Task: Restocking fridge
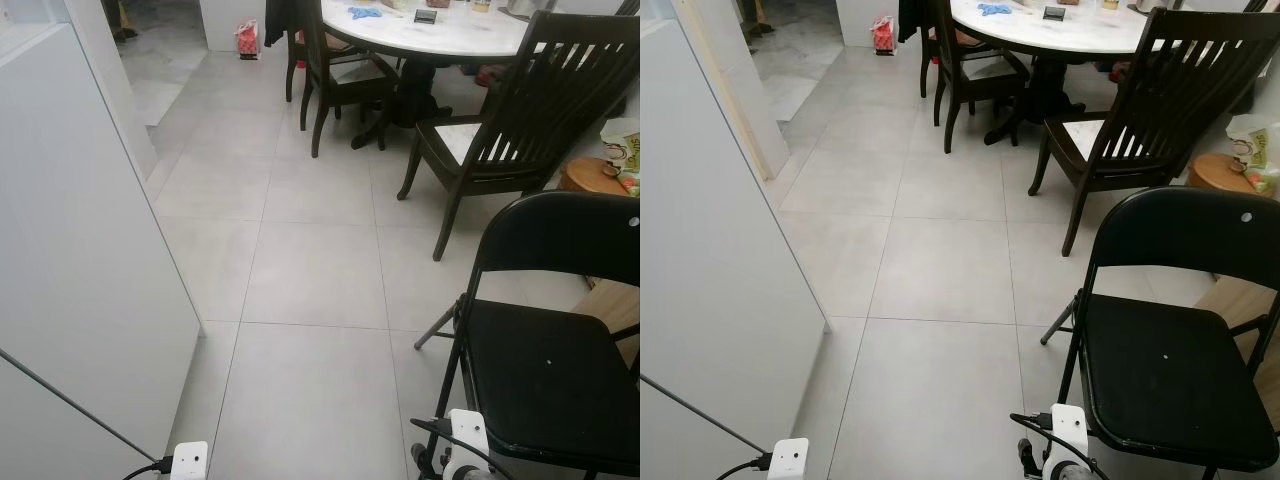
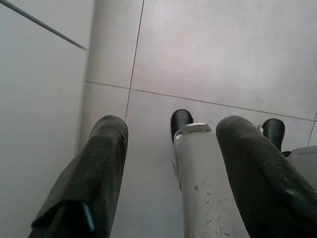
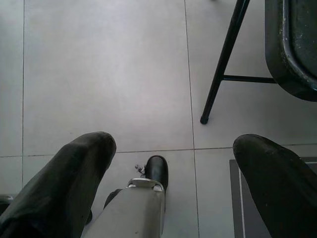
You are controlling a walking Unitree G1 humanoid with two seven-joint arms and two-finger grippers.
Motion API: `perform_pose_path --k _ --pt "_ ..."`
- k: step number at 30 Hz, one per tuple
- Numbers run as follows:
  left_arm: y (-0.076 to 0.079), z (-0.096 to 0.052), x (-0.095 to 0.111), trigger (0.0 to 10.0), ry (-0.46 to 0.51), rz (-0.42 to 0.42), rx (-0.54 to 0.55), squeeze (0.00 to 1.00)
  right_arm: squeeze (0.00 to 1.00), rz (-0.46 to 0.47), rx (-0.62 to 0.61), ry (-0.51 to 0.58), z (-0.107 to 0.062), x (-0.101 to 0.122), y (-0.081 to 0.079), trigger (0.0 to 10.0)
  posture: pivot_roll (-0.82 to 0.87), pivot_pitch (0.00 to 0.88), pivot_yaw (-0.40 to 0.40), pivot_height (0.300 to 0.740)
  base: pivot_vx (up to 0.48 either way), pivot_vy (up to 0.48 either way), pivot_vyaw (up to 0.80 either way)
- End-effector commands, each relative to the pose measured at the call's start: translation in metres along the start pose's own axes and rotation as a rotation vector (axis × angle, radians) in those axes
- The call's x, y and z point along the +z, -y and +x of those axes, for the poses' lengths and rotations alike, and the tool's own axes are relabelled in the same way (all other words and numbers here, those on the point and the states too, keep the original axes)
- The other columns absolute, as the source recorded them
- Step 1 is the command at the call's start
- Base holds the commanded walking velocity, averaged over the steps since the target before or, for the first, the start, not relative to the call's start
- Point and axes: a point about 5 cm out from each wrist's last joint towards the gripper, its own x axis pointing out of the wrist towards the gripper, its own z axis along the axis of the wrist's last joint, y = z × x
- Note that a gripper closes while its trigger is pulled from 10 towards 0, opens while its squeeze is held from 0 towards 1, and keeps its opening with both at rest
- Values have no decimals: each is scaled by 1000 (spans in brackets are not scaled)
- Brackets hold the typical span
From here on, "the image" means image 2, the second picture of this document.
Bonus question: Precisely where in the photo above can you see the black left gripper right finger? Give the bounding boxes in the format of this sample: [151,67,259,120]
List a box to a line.
[215,116,317,238]

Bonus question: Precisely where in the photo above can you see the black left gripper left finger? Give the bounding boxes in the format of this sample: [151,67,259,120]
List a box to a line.
[27,115,129,238]

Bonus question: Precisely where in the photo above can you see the white cabinet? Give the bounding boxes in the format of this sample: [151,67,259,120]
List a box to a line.
[0,0,97,238]

